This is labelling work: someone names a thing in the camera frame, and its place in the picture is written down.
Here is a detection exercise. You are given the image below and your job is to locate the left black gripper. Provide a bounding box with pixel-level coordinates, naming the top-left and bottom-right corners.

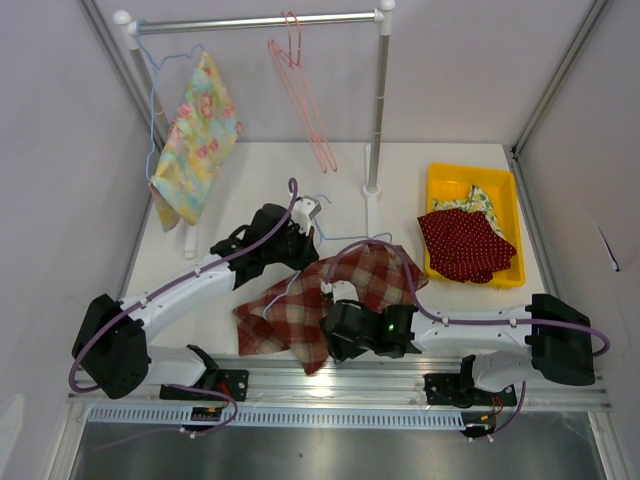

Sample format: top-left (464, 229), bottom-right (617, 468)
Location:
top-left (263, 219), bottom-right (317, 272)

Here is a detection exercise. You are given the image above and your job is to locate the blue wire hanger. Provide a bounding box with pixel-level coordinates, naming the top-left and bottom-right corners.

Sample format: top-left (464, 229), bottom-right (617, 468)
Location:
top-left (130, 19), bottom-right (204, 183)
top-left (262, 193), bottom-right (393, 317)

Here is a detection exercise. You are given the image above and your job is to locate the red plaid cloth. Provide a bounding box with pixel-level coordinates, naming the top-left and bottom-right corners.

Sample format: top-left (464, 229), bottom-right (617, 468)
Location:
top-left (233, 244), bottom-right (428, 376)

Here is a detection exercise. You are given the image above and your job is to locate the floral pastel skirt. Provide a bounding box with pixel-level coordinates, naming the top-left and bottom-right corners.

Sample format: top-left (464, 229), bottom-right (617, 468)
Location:
top-left (149, 52), bottom-right (243, 232)

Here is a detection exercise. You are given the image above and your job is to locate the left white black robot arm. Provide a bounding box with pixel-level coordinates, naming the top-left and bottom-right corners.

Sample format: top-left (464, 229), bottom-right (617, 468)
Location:
top-left (71, 196), bottom-right (321, 400)

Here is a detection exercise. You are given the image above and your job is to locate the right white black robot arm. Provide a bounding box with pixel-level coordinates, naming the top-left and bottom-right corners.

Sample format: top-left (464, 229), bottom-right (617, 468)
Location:
top-left (320, 294), bottom-right (595, 404)

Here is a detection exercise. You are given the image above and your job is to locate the red polka dot cloth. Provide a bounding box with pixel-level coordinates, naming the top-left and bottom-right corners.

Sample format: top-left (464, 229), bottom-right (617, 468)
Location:
top-left (418, 209), bottom-right (517, 284)

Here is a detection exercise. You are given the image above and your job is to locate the yellow plastic tray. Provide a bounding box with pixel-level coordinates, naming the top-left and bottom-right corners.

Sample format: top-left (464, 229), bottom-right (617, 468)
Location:
top-left (426, 163), bottom-right (526, 289)

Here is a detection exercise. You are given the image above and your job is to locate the green leaf print cloth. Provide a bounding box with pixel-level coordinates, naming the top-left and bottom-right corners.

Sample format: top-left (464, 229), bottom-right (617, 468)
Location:
top-left (432, 185), bottom-right (505, 238)

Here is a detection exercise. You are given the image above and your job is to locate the white metal clothes rack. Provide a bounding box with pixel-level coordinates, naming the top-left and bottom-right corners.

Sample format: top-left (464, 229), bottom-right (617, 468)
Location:
top-left (113, 1), bottom-right (396, 235)

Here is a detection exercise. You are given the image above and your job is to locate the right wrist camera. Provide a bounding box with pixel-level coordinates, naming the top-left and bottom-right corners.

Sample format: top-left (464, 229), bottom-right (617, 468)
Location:
top-left (320, 280), bottom-right (359, 303)

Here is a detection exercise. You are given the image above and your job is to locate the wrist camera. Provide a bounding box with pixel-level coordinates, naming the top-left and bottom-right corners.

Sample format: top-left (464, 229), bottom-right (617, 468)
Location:
top-left (320, 280), bottom-right (359, 303)
top-left (291, 196), bottom-right (322, 236)

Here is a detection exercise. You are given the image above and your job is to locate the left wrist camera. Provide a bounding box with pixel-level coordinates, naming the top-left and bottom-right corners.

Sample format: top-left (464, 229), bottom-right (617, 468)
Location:
top-left (291, 196), bottom-right (322, 236)

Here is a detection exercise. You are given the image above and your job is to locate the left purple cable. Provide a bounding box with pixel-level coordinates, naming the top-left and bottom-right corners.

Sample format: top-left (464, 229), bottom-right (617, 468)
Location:
top-left (68, 178), bottom-right (301, 394)

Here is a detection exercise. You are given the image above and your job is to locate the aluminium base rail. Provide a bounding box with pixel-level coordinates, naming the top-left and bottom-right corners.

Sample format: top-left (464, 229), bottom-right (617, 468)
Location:
top-left (67, 353), bottom-right (614, 416)

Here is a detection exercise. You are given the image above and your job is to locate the white slotted cable duct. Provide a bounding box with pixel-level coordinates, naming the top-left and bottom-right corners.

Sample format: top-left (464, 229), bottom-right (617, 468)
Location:
top-left (88, 405), bottom-right (465, 431)

